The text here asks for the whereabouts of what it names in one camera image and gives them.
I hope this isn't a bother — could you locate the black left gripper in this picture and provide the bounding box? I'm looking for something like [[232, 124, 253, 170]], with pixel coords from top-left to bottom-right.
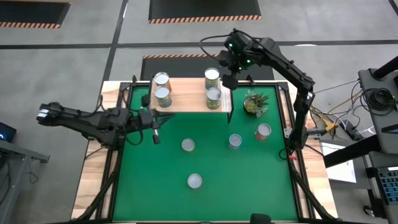
[[138, 95, 174, 146]]

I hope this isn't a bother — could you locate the yellow blue chickpeas can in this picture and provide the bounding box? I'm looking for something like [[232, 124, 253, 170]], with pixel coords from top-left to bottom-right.
[[204, 67, 221, 90]]

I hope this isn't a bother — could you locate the green pears can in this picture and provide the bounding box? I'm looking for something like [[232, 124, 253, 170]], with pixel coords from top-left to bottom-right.
[[206, 87, 222, 110]]

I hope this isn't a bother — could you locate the green blue peas can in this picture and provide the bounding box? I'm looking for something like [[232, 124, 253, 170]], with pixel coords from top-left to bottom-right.
[[154, 85, 173, 108]]

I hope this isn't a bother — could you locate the orange pineapple can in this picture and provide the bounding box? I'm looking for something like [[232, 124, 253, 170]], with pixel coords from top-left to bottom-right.
[[154, 72, 172, 93]]

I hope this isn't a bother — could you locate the red mixed fruit can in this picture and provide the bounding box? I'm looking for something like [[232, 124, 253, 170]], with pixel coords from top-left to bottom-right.
[[254, 123, 272, 141]]

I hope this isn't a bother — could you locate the teal pink corn can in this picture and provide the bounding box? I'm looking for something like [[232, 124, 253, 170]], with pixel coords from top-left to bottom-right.
[[228, 133, 243, 150]]

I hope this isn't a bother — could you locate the yellow spicy black beans can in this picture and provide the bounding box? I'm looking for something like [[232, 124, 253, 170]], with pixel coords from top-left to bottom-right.
[[187, 173, 203, 190]]

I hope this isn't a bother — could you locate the wooden shelf with black legs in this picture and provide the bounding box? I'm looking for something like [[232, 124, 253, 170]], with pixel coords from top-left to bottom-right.
[[148, 74, 234, 124]]

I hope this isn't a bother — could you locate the potted succulent plant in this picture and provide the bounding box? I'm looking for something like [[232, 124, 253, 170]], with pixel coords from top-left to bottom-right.
[[243, 89, 271, 118]]

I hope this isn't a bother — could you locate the black hazard-striped floor mat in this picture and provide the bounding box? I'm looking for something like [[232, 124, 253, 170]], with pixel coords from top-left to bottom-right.
[[140, 53, 276, 81], [0, 0, 72, 30], [148, 0, 262, 25]]

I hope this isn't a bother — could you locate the green table mat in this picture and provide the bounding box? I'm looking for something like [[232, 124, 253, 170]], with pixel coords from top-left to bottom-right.
[[112, 85, 299, 222]]

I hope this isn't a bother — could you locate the black diagonal bar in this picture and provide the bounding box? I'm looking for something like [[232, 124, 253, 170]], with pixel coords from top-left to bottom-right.
[[323, 133, 385, 169]]

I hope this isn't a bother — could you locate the white paper sheet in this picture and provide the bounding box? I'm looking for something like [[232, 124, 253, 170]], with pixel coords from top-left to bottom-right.
[[319, 141, 358, 184]]

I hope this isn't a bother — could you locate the grey metal desk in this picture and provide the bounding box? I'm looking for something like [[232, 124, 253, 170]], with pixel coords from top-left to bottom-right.
[[0, 139, 51, 215]]

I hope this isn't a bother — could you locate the black device with blue light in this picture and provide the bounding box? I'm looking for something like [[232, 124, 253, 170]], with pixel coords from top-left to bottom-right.
[[0, 121, 17, 144]]

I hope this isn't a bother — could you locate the black pole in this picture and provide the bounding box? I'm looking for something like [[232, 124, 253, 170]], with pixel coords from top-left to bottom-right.
[[371, 55, 398, 80]]

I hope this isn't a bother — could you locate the grey equipment cart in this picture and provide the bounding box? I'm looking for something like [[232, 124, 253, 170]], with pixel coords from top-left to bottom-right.
[[357, 67, 398, 224]]

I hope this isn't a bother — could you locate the backlit keyboard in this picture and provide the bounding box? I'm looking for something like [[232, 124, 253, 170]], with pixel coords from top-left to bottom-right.
[[376, 167, 398, 205]]

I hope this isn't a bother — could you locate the black table frame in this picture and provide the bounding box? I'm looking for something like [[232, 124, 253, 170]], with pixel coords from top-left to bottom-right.
[[73, 74, 338, 224]]

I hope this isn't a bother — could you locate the yellow cable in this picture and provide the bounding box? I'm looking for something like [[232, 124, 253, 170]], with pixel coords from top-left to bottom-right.
[[310, 104, 338, 131]]

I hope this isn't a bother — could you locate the black coiled cable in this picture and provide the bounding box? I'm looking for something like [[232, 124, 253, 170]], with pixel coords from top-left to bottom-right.
[[360, 87, 398, 113]]

